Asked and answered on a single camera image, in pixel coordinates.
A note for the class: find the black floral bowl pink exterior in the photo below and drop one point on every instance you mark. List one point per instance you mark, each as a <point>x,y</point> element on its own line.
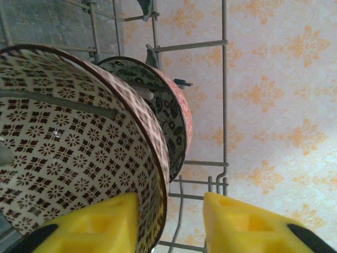
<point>181,113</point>

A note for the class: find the brown flower pattern bowl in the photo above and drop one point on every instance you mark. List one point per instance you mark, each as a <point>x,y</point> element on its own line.
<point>79,145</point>

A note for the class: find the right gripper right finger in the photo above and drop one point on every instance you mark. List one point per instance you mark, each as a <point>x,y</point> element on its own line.
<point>250,232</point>

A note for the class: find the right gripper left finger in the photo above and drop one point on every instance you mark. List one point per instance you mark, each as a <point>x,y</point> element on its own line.
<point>105,232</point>

